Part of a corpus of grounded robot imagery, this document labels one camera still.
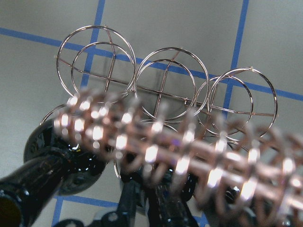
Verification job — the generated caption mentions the copper wire bottle basket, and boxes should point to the copper wire bottle basket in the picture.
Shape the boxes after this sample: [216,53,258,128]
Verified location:
[53,39,303,227]

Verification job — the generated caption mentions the dark wine bottle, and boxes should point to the dark wine bottle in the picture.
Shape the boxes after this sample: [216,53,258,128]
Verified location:
[118,163,199,227]

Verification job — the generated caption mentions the dark wine bottle left end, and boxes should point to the dark wine bottle left end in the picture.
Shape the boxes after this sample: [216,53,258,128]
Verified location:
[0,120,107,227]

